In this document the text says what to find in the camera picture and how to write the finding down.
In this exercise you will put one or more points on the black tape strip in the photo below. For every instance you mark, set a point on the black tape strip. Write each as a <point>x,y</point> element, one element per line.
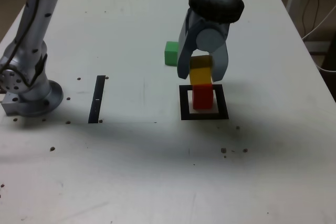
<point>96,100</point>

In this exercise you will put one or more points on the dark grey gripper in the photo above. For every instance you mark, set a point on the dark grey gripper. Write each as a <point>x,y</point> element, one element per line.
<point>214,25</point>

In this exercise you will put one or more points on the yellow cube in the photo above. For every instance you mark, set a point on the yellow cube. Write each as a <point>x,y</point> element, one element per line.
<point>200,75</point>

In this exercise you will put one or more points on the green cube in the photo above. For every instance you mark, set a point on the green cube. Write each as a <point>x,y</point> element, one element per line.
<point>170,54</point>

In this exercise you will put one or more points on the red cube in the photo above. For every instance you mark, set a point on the red cube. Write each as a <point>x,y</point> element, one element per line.
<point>202,98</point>

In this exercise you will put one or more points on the black tape square outline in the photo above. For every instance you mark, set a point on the black tape square outline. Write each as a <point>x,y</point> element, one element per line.
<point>184,103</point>

